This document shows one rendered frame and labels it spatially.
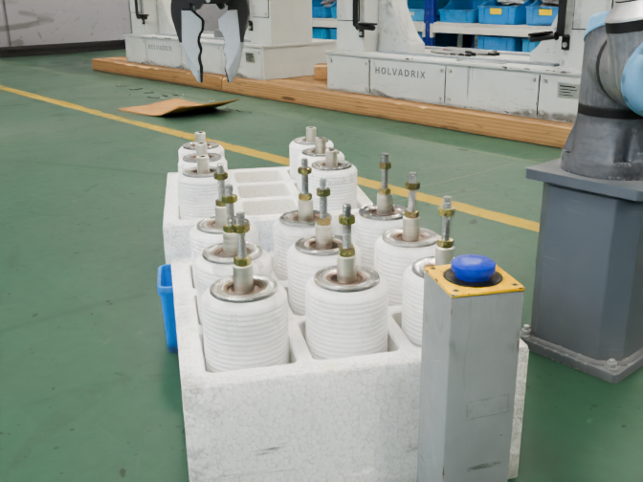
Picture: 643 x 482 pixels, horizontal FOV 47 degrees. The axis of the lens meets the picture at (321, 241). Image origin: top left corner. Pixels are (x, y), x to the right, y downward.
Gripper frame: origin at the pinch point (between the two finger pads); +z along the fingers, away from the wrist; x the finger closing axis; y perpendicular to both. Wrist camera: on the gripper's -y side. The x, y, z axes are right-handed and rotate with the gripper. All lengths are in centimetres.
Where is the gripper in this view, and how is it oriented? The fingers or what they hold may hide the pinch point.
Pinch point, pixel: (213, 73)
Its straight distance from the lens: 99.2
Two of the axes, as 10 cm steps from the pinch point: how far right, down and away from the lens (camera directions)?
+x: -10.0, -0.1, 0.6
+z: 0.1, 9.4, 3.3
